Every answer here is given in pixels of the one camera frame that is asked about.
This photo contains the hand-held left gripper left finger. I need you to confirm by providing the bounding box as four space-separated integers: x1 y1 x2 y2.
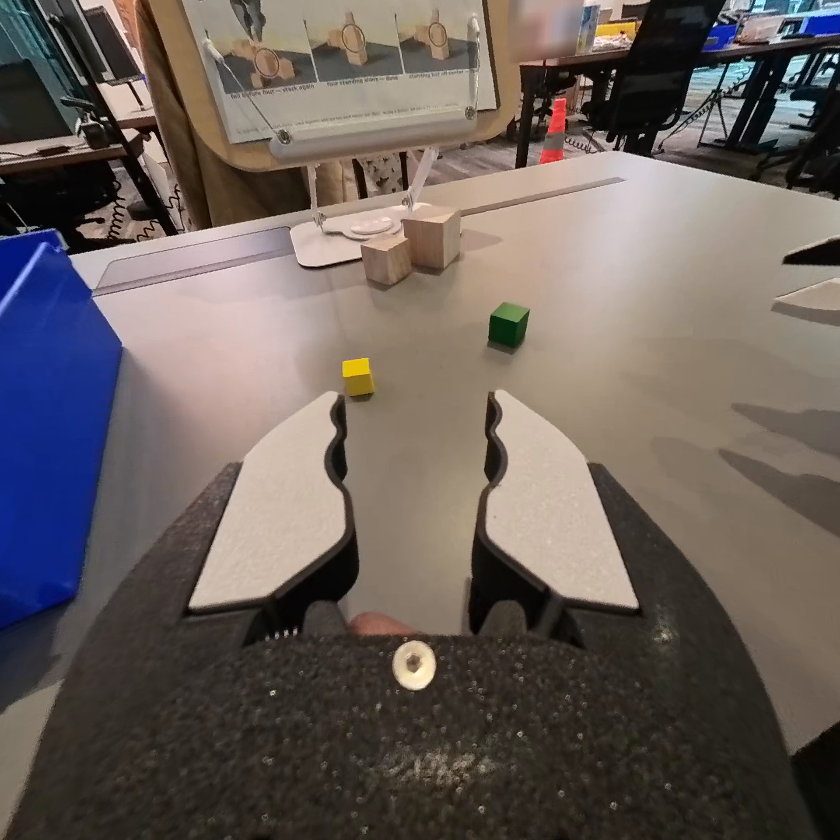
187 392 361 630

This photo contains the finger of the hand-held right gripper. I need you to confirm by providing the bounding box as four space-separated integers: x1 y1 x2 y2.
782 235 840 266
771 277 840 327

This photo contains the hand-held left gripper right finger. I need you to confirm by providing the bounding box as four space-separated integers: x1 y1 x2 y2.
469 390 641 632

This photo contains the green wooden cube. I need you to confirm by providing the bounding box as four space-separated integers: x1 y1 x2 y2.
488 302 530 347

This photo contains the medium plain wooden cube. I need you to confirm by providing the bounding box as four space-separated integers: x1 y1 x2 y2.
361 236 412 286

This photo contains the large plain wooden cube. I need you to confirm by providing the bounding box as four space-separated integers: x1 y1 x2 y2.
402 205 462 270

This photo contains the dark office desk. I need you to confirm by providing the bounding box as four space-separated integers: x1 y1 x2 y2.
518 33 840 168

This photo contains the blue plastic bin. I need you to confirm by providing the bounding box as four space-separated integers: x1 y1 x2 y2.
0 230 124 631

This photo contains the black office chair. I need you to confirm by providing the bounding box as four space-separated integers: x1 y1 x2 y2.
581 0 729 155

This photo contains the orange traffic cone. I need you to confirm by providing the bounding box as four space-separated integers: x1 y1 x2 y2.
539 98 569 165

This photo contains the white black-patterned cloth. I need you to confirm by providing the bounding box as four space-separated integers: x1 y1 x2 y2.
357 150 409 198

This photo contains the white document stand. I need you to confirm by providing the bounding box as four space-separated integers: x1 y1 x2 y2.
180 0 500 268

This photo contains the instruction sign on stand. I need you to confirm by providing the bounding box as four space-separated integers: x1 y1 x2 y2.
134 0 519 231

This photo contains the brown side desk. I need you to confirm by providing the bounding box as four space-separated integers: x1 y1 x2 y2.
0 108 178 237

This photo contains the printed instruction sheet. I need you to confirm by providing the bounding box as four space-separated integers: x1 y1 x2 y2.
180 0 497 142

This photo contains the black computer monitor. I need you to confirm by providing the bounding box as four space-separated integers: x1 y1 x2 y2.
82 7 144 86

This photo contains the grey desk cable cover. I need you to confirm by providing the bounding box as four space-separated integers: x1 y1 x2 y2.
95 177 624 296

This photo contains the black coiled cable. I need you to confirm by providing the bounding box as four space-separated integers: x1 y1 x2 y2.
105 187 153 242

